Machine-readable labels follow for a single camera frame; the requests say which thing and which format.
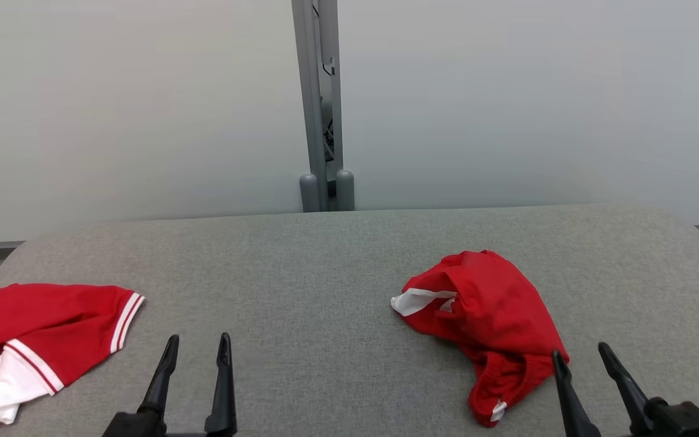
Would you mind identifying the grey partition post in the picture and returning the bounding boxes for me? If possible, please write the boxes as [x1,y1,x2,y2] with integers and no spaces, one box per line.
[291,0,344,213]

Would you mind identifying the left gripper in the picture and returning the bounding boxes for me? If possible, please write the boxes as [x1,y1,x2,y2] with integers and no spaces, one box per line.
[102,332,238,437]

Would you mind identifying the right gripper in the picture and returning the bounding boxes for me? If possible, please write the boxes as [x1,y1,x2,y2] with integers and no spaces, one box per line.
[552,342,699,437]

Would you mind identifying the red shorts white trim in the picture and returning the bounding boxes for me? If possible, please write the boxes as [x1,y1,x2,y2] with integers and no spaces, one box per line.
[390,249,570,429]

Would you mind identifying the grey cylindrical post foot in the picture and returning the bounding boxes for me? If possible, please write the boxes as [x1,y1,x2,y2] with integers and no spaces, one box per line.
[335,169,355,211]
[299,174,320,213]

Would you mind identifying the red shirt white striped sleeves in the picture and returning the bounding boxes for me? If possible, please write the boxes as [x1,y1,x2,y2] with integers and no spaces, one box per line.
[0,283,146,437]

